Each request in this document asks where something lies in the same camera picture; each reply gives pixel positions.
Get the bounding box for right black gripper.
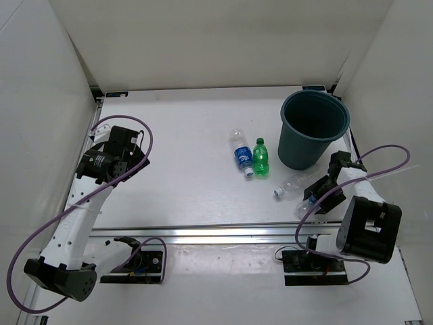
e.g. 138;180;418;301
304;175;346;215

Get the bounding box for clear bottle blue label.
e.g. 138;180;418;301
296;196;320;222
229;129;254;177

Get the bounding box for clear unlabeled plastic bottle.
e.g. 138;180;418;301
273;173;321;200

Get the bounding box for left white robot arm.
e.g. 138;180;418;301
24;148;150;301

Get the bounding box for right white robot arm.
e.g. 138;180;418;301
299;151;402;271

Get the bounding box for dark teal plastic bin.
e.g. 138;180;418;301
277;90;350;171

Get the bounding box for green plastic bottle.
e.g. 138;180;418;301
252;137;269;178

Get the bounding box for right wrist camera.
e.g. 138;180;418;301
327;151;352;177

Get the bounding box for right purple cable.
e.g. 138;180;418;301
294;144;413;284

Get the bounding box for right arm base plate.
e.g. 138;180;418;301
274;245;348;286

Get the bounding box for aluminium front rail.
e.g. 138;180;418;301
89;219;342;243

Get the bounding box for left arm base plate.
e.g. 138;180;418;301
99;236;168;284

